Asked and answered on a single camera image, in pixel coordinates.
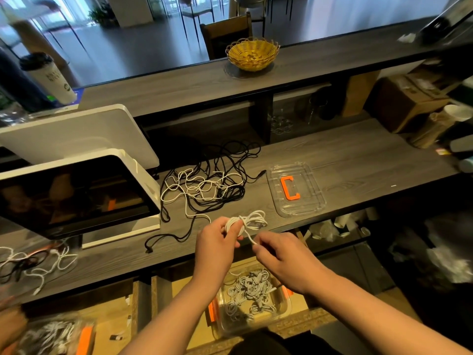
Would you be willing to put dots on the white customer display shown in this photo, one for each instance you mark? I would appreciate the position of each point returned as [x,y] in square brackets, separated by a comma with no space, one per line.
[81,136]

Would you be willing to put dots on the black thermos bottle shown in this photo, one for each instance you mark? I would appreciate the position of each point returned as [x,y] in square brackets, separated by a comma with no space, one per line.
[15,85]

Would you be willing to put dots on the person's right forearm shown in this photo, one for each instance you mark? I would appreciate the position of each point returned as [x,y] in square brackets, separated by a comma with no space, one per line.
[384,321]

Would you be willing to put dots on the round wooden table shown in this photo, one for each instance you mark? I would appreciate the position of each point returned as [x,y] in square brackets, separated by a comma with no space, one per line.
[29,22]

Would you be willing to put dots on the yellow woven basket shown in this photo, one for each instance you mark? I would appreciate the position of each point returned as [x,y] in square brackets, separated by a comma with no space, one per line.
[253,54]

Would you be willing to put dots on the wooden drawer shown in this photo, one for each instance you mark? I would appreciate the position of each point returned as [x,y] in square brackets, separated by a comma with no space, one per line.
[111,314]
[166,292]

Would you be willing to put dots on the brown wooden chair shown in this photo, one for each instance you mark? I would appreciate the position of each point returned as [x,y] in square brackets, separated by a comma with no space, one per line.
[226,37]

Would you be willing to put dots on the clear container drawer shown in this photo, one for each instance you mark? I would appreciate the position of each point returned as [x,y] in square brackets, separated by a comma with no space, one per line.
[218,325]
[29,344]

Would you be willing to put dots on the small white connector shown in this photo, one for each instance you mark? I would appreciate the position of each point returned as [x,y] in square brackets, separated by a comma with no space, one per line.
[117,337]

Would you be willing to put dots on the pile of white containers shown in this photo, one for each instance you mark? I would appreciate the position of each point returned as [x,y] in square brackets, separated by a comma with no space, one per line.
[336,225]

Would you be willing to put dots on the person's right hand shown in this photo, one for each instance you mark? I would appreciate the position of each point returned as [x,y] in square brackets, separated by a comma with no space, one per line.
[288,262]

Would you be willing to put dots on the grey wooden bar counter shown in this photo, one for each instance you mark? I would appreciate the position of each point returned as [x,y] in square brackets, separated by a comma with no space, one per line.
[185,81]

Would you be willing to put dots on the person's left forearm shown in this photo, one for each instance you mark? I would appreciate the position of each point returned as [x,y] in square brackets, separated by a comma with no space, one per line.
[170,321]

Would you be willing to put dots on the flat cardboard sheet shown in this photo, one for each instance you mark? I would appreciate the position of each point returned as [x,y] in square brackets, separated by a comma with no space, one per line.
[361,92]

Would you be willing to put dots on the white paper coffee cup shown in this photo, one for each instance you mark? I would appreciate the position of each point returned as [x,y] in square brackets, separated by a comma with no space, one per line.
[50,77]

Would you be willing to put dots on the black device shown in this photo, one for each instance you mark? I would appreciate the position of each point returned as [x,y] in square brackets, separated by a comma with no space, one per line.
[451,22]

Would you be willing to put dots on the white touchscreen monitor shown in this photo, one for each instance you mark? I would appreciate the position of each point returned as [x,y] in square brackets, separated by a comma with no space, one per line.
[74,192]

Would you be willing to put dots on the green potted plant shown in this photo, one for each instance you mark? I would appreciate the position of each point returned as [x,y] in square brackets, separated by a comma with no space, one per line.
[103,14]

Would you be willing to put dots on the person's left hand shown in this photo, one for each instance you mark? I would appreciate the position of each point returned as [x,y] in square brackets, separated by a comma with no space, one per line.
[214,251]

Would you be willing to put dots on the black metal chair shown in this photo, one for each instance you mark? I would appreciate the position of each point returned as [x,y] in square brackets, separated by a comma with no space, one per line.
[251,3]
[196,7]

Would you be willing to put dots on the brown cardboard box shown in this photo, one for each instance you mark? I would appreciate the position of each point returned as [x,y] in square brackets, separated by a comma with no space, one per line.
[406,103]

